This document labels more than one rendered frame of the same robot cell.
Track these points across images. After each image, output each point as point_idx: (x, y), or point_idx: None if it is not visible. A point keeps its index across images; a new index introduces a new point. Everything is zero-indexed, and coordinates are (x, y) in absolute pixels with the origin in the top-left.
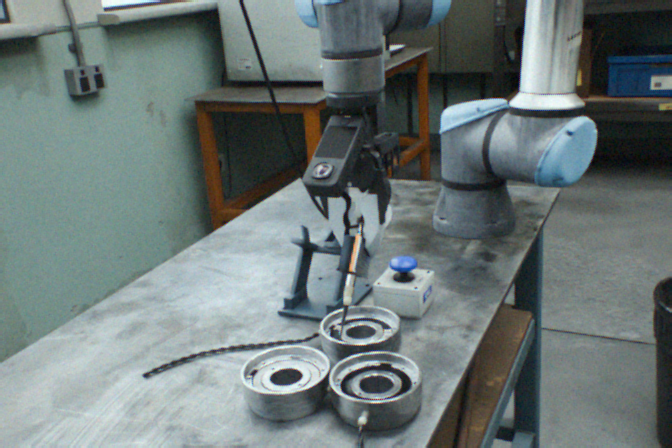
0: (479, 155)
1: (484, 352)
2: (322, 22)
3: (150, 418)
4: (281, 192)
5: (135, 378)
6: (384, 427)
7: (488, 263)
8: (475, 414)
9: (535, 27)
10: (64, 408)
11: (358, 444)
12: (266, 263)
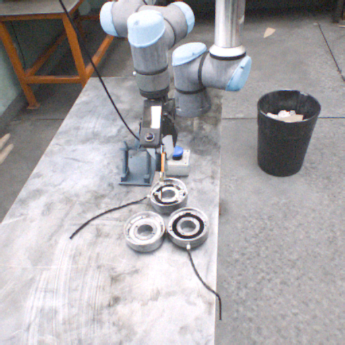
0: (196, 78)
1: None
2: (136, 56)
3: (85, 263)
4: (82, 93)
5: (66, 240)
6: (197, 245)
7: (207, 133)
8: None
9: (222, 12)
10: (39, 265)
11: (190, 259)
12: (98, 149)
